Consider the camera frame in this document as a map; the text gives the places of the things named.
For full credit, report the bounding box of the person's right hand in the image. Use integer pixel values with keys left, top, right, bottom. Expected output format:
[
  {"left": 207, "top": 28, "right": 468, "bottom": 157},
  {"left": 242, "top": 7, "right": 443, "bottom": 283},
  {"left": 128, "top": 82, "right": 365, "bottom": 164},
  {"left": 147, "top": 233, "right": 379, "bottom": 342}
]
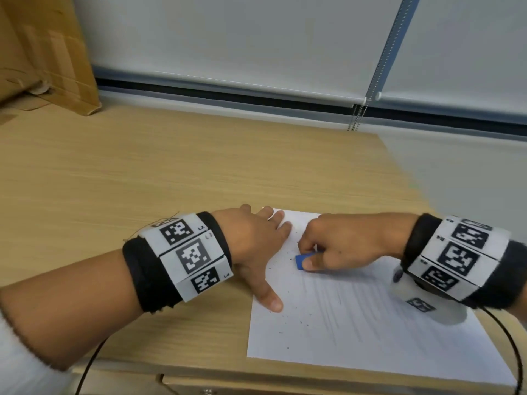
[{"left": 297, "top": 212, "right": 421, "bottom": 273}]

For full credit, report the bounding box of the person's left hand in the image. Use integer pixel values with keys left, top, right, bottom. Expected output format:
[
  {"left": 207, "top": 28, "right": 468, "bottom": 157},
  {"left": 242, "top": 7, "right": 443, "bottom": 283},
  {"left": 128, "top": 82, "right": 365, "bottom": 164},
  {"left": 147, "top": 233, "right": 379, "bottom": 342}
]
[{"left": 210, "top": 204, "right": 294, "bottom": 314}]

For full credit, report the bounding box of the blue eraser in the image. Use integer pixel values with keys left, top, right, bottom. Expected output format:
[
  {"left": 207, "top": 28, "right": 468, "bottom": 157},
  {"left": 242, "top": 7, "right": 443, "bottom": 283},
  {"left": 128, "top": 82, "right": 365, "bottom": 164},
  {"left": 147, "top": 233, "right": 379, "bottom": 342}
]
[{"left": 294, "top": 252, "right": 326, "bottom": 270}]

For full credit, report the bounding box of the white paper sheet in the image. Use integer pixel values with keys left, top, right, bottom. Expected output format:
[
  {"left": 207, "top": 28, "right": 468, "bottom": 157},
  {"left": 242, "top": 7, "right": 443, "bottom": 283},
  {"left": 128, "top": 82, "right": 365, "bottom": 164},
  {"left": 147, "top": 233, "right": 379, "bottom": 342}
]
[{"left": 246, "top": 208, "right": 518, "bottom": 387}]

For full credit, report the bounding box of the person's left forearm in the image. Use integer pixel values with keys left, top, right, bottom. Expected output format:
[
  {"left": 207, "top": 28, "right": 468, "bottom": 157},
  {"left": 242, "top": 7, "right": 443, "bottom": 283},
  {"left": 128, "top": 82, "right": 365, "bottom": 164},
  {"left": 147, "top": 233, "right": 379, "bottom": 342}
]
[{"left": 0, "top": 249, "right": 145, "bottom": 371}]

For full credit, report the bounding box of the person's right forearm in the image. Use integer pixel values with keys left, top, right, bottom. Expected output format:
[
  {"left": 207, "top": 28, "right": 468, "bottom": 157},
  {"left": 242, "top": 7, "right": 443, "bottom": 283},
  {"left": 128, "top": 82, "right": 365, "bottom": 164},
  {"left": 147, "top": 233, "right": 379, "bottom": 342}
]
[{"left": 508, "top": 279, "right": 527, "bottom": 330}]

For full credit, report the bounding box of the wooden desk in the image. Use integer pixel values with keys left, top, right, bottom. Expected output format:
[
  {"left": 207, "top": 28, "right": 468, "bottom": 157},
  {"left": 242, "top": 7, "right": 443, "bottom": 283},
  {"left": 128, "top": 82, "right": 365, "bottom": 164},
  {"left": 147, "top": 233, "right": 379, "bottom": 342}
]
[{"left": 0, "top": 94, "right": 527, "bottom": 395}]

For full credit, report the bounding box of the black left wristband with markers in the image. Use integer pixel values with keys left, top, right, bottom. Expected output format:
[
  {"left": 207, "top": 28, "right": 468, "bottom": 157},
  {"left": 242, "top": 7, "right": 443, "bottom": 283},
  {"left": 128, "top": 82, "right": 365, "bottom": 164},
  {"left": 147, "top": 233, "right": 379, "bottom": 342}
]
[{"left": 122, "top": 211, "right": 234, "bottom": 314}]

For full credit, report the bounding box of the black wristband with markers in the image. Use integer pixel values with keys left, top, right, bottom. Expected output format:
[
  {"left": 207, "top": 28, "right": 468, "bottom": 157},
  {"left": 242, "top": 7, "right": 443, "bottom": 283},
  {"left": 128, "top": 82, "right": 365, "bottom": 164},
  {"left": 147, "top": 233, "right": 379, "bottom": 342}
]
[
  {"left": 401, "top": 213, "right": 527, "bottom": 311},
  {"left": 122, "top": 211, "right": 234, "bottom": 314}
]

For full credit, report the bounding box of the black right wristband with markers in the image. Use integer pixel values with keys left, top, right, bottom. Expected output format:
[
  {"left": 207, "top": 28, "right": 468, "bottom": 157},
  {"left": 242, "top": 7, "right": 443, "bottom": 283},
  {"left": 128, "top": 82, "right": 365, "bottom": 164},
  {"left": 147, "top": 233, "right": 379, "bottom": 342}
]
[{"left": 401, "top": 213, "right": 527, "bottom": 311}]

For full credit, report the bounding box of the wooden drawer front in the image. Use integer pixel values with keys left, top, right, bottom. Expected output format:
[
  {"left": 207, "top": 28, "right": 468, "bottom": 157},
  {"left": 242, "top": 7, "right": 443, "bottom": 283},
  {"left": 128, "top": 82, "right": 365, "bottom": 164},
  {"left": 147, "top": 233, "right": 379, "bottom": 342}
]
[{"left": 160, "top": 374, "right": 518, "bottom": 395}]

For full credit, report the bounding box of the wide white roller blind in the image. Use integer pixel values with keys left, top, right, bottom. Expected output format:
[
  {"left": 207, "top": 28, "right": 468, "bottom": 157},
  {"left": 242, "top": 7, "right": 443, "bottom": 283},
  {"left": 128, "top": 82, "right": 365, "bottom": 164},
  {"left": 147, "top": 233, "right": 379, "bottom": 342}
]
[{"left": 72, "top": 0, "right": 406, "bottom": 108}]

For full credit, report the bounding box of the narrow white roller blind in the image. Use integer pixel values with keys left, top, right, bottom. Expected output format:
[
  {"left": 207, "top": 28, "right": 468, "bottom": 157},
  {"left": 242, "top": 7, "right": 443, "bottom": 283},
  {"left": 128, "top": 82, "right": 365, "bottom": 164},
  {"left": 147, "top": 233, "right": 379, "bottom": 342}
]
[{"left": 375, "top": 0, "right": 527, "bottom": 125}]

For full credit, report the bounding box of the brown cardboard box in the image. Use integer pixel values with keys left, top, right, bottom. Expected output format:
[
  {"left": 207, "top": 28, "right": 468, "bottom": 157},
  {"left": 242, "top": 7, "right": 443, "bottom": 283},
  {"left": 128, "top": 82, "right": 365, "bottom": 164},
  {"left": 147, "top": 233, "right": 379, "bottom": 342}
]
[{"left": 0, "top": 0, "right": 103, "bottom": 117}]

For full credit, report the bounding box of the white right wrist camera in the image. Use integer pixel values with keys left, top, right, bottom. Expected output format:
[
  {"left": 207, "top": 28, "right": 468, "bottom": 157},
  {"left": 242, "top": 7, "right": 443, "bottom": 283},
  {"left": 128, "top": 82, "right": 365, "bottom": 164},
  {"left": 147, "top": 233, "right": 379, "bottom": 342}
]
[{"left": 390, "top": 263, "right": 474, "bottom": 326}]

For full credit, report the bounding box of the metal bead chain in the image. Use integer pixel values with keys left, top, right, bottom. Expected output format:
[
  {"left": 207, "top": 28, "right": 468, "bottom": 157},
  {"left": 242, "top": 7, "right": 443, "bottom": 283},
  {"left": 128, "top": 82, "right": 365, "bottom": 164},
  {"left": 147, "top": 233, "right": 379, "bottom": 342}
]
[{"left": 347, "top": 0, "right": 417, "bottom": 133}]

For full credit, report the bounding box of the dark window frame rail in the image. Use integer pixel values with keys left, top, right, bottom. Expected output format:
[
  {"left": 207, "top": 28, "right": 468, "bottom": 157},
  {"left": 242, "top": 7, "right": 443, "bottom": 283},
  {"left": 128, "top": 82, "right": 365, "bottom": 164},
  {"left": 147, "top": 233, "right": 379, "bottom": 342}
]
[{"left": 94, "top": 76, "right": 527, "bottom": 138}]

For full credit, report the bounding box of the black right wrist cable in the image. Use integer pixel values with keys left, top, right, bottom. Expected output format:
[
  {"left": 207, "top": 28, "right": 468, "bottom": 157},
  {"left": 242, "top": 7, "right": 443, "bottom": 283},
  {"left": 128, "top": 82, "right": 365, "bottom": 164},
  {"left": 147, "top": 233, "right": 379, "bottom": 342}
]
[{"left": 481, "top": 307, "right": 524, "bottom": 395}]

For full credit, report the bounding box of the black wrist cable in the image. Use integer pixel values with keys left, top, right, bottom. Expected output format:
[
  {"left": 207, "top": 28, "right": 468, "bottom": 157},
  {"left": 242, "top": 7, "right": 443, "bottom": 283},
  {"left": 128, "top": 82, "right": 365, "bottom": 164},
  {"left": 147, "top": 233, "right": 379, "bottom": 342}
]
[
  {"left": 74, "top": 337, "right": 110, "bottom": 395},
  {"left": 481, "top": 307, "right": 524, "bottom": 395}
]

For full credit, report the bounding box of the blue window post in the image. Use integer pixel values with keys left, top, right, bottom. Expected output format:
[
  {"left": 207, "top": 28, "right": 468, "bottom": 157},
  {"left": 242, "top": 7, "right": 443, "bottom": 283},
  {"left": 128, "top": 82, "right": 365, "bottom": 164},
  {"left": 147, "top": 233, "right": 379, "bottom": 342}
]
[{"left": 364, "top": 0, "right": 423, "bottom": 105}]

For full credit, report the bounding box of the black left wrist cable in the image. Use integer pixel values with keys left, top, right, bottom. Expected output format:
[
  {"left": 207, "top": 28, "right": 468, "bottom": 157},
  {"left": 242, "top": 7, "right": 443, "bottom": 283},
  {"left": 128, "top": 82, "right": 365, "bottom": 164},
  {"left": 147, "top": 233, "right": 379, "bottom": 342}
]
[{"left": 74, "top": 337, "right": 110, "bottom": 395}]

